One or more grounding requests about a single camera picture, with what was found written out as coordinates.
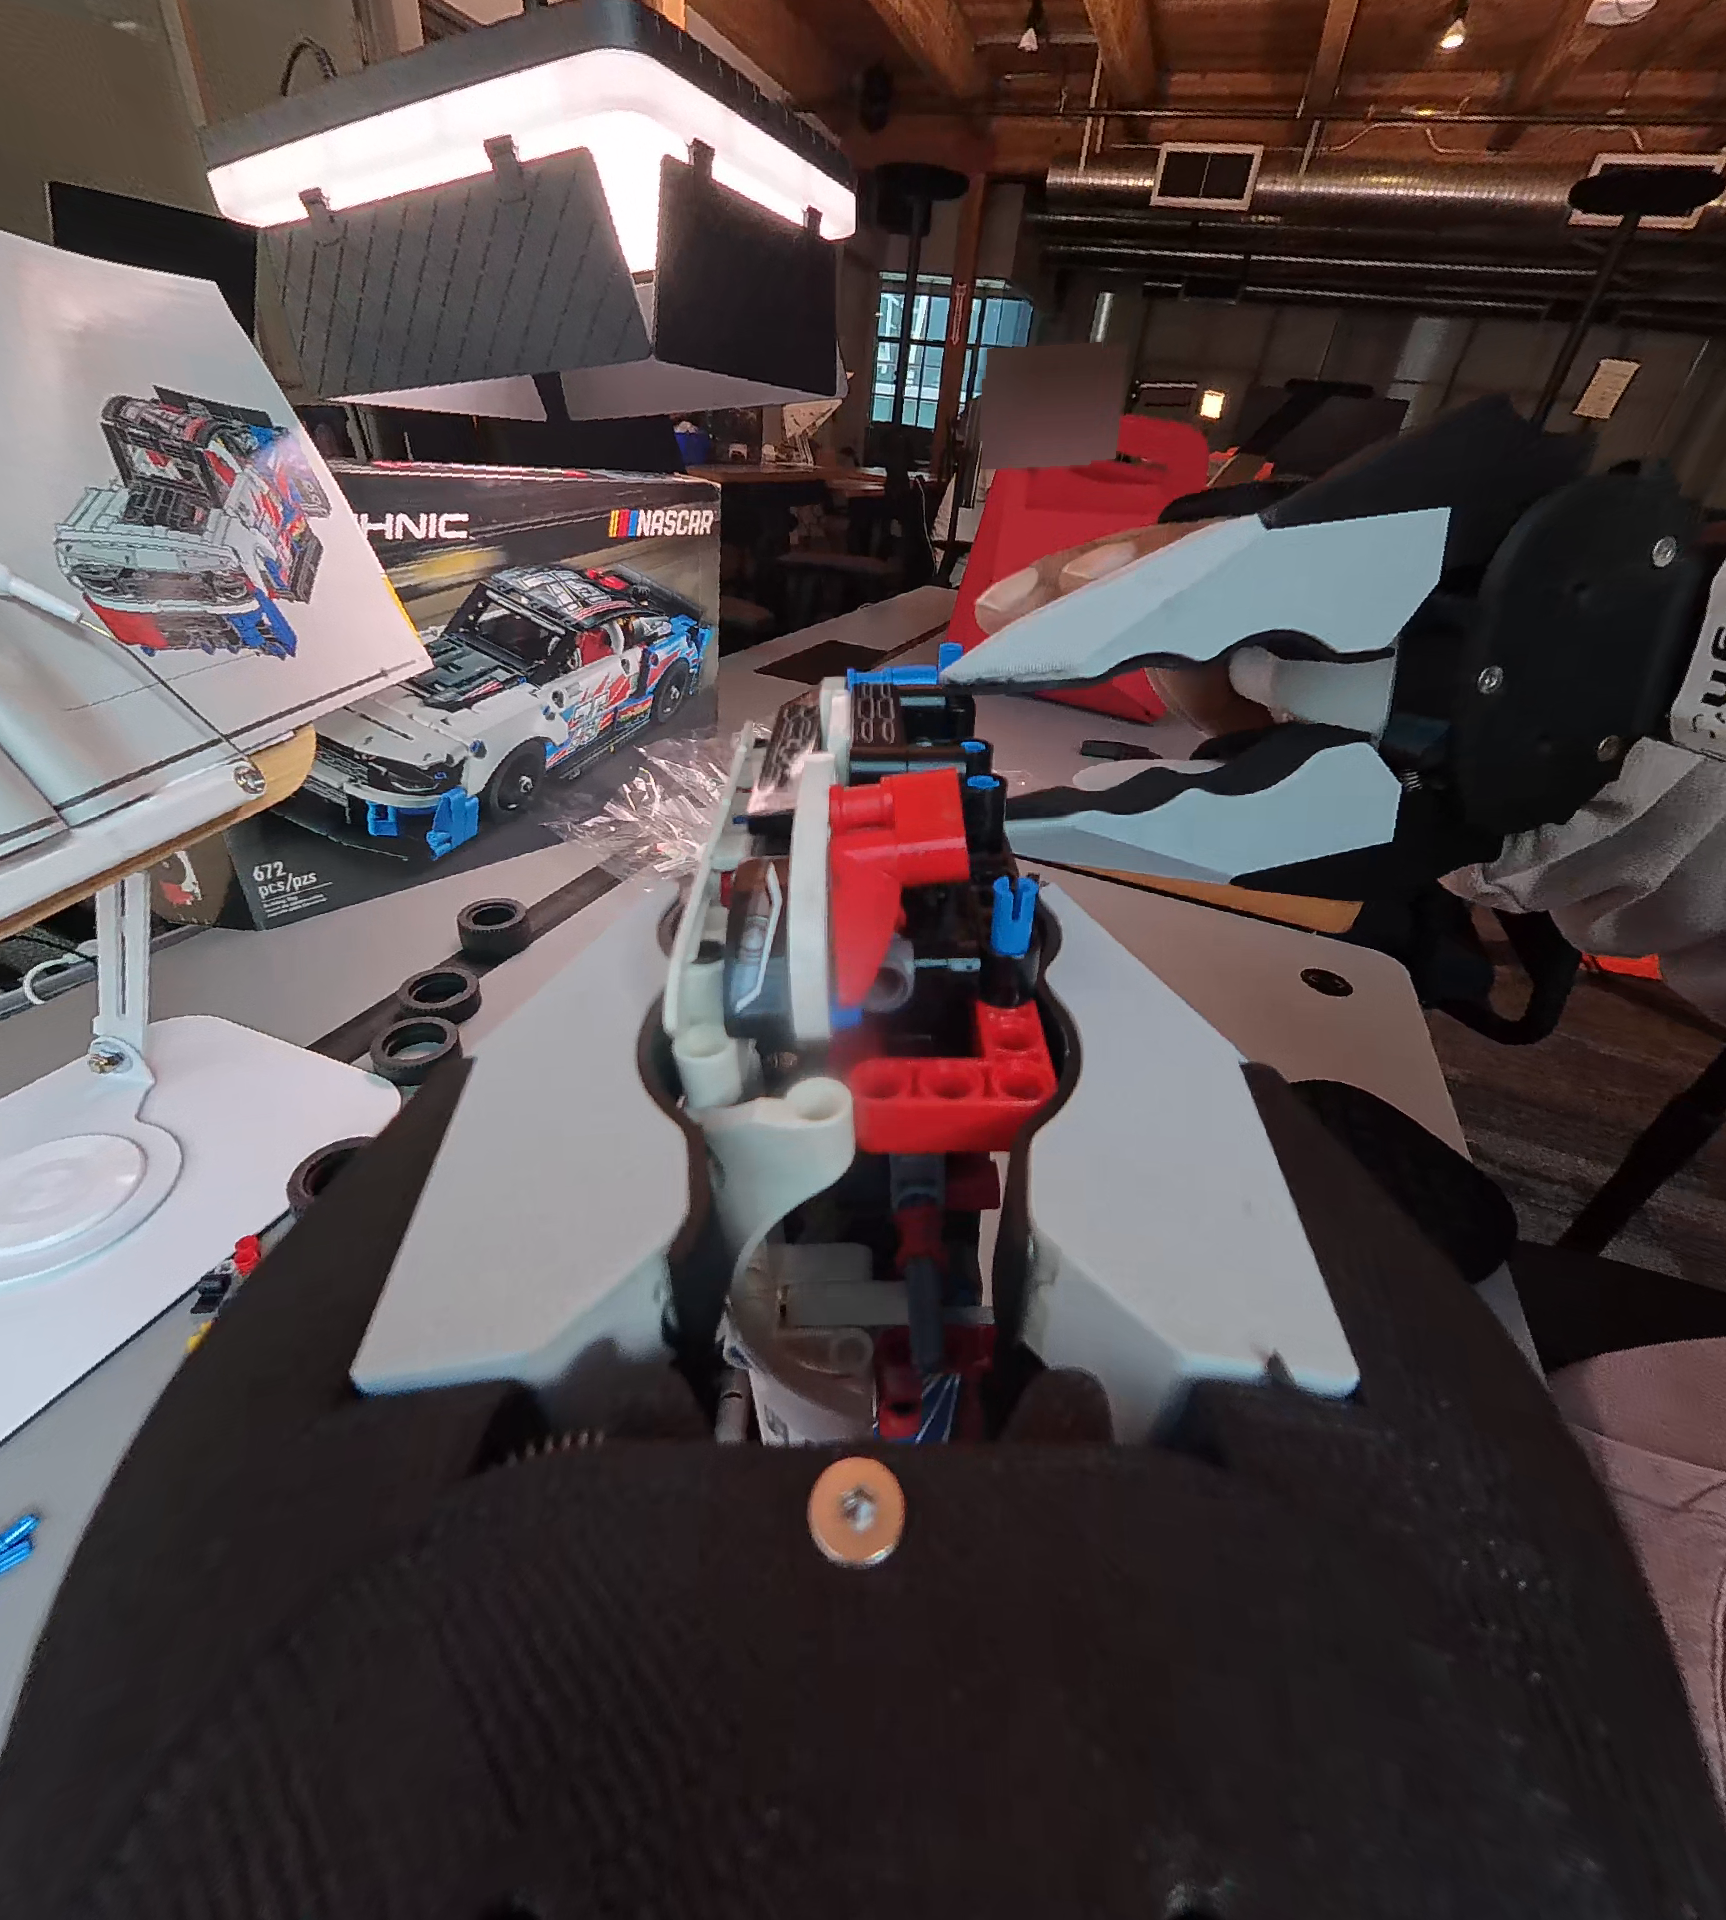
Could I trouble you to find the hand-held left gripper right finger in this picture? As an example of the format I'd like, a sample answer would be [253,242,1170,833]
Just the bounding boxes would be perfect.
[1003,904,1365,1395]

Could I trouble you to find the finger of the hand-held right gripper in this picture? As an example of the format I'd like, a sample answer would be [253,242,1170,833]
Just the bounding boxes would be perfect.
[946,505,1453,723]
[1006,739,1409,889]

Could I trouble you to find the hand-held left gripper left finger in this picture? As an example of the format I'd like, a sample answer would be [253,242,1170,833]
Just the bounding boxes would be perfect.
[351,897,700,1395]

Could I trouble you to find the white book stand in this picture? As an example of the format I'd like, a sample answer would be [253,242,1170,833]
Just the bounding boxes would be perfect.
[0,555,406,1515]

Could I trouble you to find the toy brick race car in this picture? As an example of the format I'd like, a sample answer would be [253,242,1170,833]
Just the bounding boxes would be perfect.
[661,640,1067,1447]

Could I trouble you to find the toy car instruction booklet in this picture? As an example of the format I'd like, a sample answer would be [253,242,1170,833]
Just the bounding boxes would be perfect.
[0,202,437,903]

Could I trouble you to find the person's right forearm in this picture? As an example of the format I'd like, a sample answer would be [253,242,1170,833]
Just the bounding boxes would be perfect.
[1441,725,1726,1081]

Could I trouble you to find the person's right hand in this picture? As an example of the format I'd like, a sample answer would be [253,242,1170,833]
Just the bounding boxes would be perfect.
[1144,652,1269,741]

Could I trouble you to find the black easel board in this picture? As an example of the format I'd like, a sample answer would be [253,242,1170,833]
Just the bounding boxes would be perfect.
[1237,380,1413,481]

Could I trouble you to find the black mesh pad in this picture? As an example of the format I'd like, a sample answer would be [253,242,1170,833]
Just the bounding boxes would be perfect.
[1284,1081,1518,1284]

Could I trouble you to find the clear plastic bag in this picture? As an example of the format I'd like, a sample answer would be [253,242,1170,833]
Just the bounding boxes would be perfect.
[547,736,804,888]

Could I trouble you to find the white ceiling vent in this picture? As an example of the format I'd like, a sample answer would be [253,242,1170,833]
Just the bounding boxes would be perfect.
[1151,141,1264,207]

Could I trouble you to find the black pole light stand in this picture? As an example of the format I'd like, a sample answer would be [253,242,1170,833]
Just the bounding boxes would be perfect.
[1564,148,1726,438]
[875,160,973,466]

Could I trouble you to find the toy car box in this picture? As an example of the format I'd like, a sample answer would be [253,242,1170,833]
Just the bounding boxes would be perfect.
[149,464,722,932]

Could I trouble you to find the person's beige hoodie torso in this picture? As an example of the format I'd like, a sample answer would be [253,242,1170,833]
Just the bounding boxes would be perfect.
[1553,1321,1726,1920]

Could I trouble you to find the studio light panel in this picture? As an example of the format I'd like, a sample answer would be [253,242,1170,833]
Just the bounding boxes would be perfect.
[203,0,858,423]

